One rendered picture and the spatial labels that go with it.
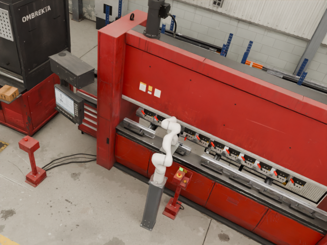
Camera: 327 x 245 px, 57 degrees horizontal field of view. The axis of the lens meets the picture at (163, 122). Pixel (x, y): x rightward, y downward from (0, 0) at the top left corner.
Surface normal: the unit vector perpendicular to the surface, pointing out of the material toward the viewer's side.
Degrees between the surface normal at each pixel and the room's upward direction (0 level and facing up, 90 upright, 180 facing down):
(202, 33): 90
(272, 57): 90
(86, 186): 0
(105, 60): 90
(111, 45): 90
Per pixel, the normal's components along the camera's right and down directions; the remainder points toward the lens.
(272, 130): -0.45, 0.54
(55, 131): 0.15, -0.73
